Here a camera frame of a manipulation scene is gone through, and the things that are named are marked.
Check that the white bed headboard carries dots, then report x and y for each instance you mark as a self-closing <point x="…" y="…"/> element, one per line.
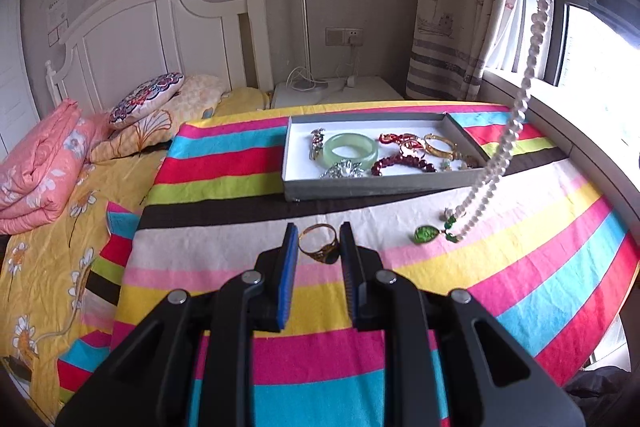
<point x="125" y="37"/>

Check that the pale yellow pillow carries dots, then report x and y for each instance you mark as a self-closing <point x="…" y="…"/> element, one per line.
<point x="200" y="94"/>

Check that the white nightstand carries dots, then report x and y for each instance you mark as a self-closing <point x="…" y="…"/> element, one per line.
<point x="370" y="91"/>

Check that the wall light switch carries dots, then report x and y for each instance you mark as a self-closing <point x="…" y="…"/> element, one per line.
<point x="57" y="19"/>

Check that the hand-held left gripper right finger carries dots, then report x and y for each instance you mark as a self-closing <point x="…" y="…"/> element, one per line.
<point x="350" y="294"/>

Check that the pink floral quilt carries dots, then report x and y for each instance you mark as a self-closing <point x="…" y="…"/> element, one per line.
<point x="35" y="167"/>

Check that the green gem pendant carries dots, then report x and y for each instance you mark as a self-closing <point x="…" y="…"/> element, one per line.
<point x="426" y="234"/>

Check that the green jade bangle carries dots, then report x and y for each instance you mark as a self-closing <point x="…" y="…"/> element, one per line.
<point x="330" y="154"/>

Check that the grey cardboard box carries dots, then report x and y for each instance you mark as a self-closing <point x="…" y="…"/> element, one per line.
<point x="380" y="189"/>

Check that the gold bangle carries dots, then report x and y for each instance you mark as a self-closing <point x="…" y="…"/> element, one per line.
<point x="446" y="153"/>

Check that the patterned round cushion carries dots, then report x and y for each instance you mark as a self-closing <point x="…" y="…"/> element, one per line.
<point x="145" y="99"/>

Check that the striped colourful blanket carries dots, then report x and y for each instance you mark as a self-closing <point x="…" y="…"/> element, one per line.
<point x="525" y="257"/>

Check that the printed beige curtain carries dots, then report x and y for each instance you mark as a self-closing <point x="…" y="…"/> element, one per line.
<point x="450" y="7"/>

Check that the white wardrobe door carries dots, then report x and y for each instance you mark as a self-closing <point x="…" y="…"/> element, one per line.
<point x="12" y="82"/>

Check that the silver flower brooch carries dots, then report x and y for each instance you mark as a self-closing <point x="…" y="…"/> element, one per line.
<point x="345" y="169"/>

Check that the colourful slim brooch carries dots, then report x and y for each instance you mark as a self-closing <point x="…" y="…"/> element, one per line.
<point x="316" y="143"/>

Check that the dark cloth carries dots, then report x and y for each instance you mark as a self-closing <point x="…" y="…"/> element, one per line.
<point x="610" y="399"/>

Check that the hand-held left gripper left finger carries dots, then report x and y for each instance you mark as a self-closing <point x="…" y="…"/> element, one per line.
<point x="287" y="279"/>

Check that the wall socket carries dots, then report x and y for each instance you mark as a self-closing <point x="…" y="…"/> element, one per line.
<point x="344" y="36"/>

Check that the yellow floral bedsheet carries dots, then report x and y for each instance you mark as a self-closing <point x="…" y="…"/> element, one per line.
<point x="40" y="282"/>

